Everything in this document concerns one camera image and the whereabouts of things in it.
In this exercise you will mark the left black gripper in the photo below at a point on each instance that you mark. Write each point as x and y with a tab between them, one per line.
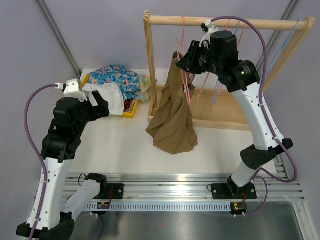
102	109

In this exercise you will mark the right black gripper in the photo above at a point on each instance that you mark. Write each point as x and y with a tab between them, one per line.
190	59

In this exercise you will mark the pink hanger with brown skirt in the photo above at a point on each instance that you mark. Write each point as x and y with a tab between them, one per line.
183	65

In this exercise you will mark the white cloth garment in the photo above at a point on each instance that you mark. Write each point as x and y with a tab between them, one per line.
110	92

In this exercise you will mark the red polka dot garment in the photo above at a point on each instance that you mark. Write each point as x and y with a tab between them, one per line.
129	105

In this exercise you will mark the blue floral garment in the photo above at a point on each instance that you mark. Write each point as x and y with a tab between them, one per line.
126	79

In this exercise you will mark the pastel floral garment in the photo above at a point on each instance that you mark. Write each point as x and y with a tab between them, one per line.
145	87

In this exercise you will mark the brown skirt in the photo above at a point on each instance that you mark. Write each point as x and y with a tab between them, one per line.
172	126

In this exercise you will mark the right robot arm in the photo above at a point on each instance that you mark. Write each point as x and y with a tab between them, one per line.
218	54

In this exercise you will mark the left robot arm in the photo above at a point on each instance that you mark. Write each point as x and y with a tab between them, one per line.
50	218

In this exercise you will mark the yellow plastic tray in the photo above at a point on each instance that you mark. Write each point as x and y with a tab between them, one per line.
126	114

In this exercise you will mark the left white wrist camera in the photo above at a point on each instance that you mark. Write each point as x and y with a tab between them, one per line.
72	89

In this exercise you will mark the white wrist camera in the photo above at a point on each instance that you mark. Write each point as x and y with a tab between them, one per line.
72	89
208	31

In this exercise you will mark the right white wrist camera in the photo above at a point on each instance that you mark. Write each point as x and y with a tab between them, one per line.
208	31

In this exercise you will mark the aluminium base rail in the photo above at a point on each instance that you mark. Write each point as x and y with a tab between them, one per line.
192	192

